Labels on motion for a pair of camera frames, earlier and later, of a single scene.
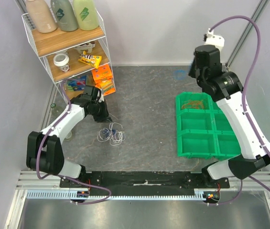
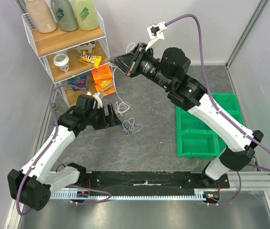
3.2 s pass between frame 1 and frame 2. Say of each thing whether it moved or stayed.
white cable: moved
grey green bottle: stayed
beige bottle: stayed
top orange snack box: stayed
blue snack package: stayed
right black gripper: moved
